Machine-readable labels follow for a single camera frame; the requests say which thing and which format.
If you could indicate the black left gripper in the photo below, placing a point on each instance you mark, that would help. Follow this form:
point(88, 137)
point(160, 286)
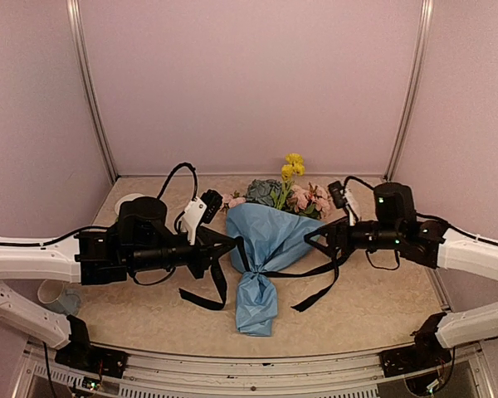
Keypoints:
point(206, 239)

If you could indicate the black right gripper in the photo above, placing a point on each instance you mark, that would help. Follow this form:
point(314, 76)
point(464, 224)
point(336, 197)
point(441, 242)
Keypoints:
point(332, 230)

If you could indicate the black printed ribbon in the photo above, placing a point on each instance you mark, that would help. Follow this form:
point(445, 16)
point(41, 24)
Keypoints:
point(257, 298)

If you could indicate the pale pink fake flower stem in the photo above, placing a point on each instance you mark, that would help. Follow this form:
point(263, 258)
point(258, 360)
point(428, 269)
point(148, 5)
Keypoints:
point(312, 202)

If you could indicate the blue wrapping paper sheet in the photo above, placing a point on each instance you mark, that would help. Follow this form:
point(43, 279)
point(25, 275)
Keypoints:
point(273, 241)

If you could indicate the blue fake flower bunch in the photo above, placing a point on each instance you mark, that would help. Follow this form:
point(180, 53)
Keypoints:
point(263, 192)

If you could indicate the yellow fake flower stem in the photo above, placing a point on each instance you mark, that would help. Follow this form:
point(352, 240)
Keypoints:
point(294, 167)

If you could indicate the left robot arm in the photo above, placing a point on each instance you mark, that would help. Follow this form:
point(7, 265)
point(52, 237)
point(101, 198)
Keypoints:
point(138, 241)

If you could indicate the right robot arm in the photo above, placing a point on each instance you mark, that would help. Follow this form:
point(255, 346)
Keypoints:
point(425, 240)

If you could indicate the white ceramic bowl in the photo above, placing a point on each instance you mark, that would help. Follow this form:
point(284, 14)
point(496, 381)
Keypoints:
point(122, 200)

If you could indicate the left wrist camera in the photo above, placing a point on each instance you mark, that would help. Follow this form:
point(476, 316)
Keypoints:
point(200, 210)

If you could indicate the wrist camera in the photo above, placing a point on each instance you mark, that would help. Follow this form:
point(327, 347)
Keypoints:
point(344, 199)
point(200, 210)

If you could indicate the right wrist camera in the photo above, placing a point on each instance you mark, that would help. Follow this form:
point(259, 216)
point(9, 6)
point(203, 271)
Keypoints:
point(344, 199)

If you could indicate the aluminium front frame rail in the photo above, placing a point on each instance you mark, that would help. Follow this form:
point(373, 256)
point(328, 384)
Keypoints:
point(158, 374)

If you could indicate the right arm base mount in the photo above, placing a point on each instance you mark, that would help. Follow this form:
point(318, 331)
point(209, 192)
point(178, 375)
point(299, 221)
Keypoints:
point(409, 359)

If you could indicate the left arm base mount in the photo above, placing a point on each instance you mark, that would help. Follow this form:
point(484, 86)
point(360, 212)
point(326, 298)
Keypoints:
point(93, 359)

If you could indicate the aluminium corner post right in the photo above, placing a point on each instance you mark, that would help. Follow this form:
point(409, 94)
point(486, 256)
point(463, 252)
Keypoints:
point(419, 54)

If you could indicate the aluminium corner post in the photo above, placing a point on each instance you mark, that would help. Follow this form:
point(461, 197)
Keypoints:
point(419, 54)
point(73, 8)

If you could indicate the aluminium corner post left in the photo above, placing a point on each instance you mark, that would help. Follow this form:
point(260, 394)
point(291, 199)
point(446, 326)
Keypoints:
point(73, 8)

